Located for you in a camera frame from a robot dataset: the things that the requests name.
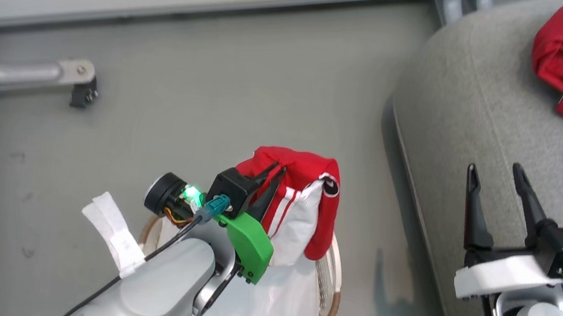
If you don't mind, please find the white tape label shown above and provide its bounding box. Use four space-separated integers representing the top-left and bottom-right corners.
73 188 154 282

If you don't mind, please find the grey fabric sofa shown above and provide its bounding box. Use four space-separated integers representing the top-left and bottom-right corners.
362 0 563 316

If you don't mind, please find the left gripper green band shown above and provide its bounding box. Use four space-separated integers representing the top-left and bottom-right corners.
135 144 288 288

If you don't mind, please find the black caster wheel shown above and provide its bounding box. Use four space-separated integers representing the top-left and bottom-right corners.
69 73 101 111

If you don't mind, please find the woven white laundry basket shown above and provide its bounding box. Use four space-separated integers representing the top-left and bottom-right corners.
128 205 351 316

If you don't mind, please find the white fabric basket liner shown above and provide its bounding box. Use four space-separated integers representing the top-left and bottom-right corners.
146 217 332 316

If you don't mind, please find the grey aluminium partition rail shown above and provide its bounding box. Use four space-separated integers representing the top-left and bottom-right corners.
0 0 439 92

